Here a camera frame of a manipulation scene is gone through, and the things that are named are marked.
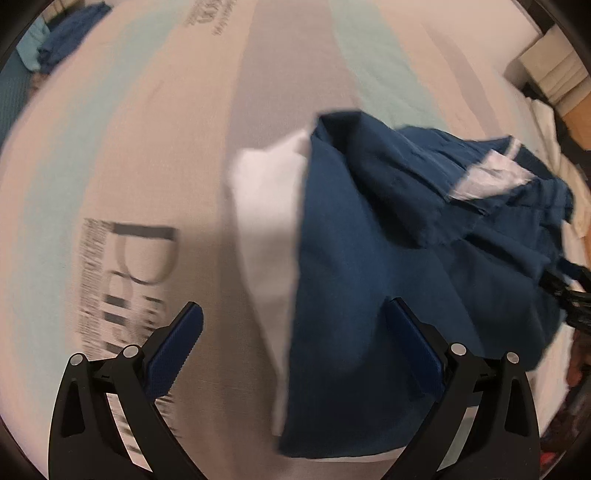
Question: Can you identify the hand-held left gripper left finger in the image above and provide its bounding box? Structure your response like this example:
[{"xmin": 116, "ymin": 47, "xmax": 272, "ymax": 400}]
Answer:
[{"xmin": 47, "ymin": 301, "xmax": 206, "ymax": 480}]

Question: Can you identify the blue clothes pile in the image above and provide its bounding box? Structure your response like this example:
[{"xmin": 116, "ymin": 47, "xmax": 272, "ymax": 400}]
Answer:
[{"xmin": 37, "ymin": 2, "xmax": 114, "ymax": 75}]

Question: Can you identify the striped mattress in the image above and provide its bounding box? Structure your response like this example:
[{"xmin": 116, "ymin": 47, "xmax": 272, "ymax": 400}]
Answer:
[{"xmin": 0, "ymin": 0, "xmax": 591, "ymax": 480}]

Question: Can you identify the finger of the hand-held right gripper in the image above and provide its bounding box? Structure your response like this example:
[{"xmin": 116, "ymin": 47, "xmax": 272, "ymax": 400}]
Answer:
[{"xmin": 538, "ymin": 258, "xmax": 591, "ymax": 328}]

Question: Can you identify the cream folded cloth stack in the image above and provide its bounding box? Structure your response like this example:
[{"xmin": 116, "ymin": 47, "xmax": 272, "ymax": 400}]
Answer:
[{"xmin": 516, "ymin": 25, "xmax": 591, "ymax": 108}]

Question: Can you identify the cream and black jacket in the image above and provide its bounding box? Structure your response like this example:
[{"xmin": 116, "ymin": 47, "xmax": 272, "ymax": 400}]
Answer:
[{"xmin": 530, "ymin": 98, "xmax": 591, "ymax": 236}]

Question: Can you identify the white and blue jacket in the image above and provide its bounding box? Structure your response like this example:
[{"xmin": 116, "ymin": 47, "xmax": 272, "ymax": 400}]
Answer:
[{"xmin": 226, "ymin": 110, "xmax": 575, "ymax": 462}]

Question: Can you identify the teal cloth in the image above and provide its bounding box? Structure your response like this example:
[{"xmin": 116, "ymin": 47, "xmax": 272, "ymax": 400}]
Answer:
[{"xmin": 16, "ymin": 21, "xmax": 52, "ymax": 72}]

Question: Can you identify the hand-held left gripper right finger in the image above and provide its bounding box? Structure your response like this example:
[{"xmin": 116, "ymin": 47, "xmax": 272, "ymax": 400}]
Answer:
[{"xmin": 385, "ymin": 296, "xmax": 541, "ymax": 480}]

